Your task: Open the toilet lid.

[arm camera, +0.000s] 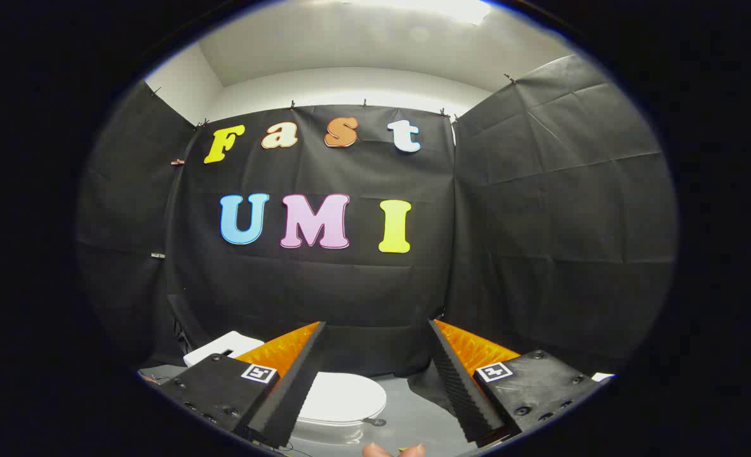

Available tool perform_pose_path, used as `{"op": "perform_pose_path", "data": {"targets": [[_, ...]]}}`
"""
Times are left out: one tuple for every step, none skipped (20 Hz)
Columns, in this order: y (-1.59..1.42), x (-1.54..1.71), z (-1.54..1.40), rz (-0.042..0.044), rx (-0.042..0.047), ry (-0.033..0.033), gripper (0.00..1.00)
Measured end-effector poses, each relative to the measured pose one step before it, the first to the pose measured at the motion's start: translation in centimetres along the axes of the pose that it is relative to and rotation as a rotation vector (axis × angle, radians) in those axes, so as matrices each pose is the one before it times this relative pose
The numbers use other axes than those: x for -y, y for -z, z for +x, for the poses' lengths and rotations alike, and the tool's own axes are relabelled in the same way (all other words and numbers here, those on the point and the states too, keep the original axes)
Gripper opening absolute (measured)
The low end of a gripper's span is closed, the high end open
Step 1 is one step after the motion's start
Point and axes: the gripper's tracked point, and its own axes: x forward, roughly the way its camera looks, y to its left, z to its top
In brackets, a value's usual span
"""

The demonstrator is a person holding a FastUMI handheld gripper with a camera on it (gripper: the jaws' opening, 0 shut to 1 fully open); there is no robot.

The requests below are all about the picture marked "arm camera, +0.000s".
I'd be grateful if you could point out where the ceiling light panel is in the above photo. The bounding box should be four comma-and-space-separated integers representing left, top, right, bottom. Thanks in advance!
343, 0, 493, 26

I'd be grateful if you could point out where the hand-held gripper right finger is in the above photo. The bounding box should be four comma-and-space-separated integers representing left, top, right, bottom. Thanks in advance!
427, 319, 611, 445

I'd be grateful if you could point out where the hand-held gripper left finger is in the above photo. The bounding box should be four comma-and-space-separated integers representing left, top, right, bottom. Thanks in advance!
158, 321, 327, 449

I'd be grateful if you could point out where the black backdrop cloth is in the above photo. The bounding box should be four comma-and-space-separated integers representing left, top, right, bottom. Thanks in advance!
77, 54, 677, 381

